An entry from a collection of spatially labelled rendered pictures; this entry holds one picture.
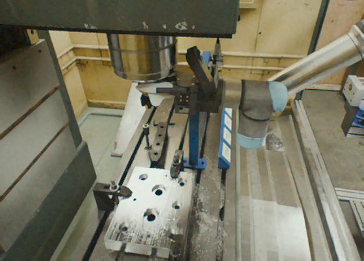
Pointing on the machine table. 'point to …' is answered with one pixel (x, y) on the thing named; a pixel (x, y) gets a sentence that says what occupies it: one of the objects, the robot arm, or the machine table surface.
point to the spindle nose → (142, 56)
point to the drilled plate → (140, 247)
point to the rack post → (194, 144)
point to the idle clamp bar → (159, 144)
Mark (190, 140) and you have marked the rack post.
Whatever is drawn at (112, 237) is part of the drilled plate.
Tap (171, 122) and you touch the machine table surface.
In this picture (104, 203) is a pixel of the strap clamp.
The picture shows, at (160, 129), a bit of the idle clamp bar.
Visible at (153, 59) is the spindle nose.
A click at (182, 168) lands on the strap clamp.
